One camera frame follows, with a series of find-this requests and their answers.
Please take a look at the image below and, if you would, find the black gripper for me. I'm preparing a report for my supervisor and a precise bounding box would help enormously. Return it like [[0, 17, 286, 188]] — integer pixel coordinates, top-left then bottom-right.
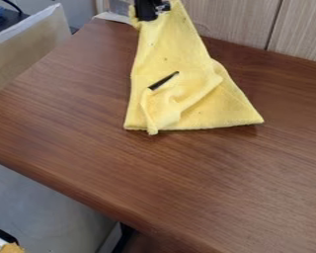
[[132, 0, 173, 22]]

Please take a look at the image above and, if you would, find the yellow cloth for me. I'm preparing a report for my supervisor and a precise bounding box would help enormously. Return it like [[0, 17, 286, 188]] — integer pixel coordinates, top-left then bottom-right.
[[121, 0, 267, 136]]

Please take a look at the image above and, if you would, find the cardboard box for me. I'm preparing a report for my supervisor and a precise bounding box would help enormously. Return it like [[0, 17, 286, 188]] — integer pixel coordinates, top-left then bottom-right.
[[0, 3, 74, 99]]

